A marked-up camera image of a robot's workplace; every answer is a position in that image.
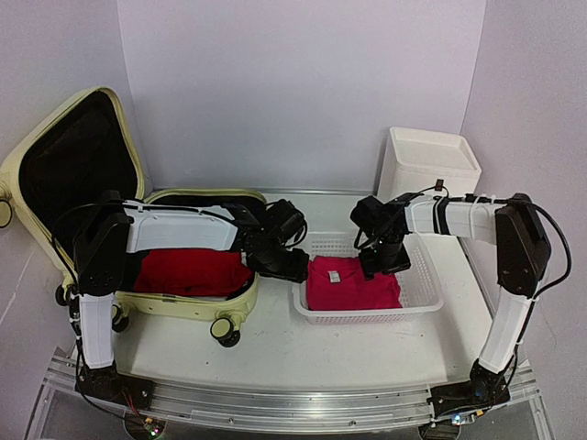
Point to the red t-shirt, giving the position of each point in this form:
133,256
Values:
193,273

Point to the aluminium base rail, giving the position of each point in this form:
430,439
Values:
168,409

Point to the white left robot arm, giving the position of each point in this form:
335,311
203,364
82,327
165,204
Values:
114,229

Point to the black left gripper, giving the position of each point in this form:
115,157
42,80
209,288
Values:
296,273

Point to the magenta t-shirt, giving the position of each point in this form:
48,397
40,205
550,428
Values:
338,284

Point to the white three-drawer storage cabinet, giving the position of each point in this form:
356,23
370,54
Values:
415,159

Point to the white plastic mesh basket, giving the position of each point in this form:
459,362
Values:
420,286

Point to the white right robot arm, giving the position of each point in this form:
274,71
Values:
532,257

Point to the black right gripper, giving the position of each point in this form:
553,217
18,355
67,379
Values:
370,268

